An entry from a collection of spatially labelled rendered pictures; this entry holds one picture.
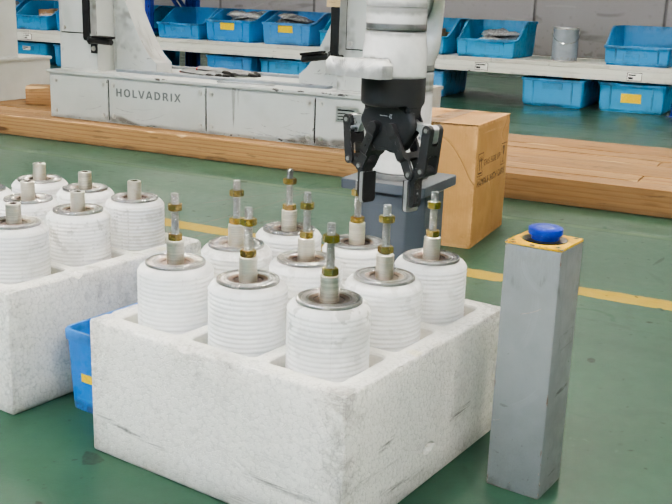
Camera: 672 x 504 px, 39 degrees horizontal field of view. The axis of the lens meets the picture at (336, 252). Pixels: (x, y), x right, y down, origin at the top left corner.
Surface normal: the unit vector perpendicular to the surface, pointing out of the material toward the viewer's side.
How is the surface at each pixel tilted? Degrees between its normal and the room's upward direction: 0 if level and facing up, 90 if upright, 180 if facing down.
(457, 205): 90
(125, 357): 90
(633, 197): 90
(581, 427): 0
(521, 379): 90
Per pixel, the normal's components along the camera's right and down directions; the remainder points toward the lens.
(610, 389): 0.04, -0.96
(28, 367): 0.83, 0.17
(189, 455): -0.57, 0.19
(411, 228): 0.29, 0.25
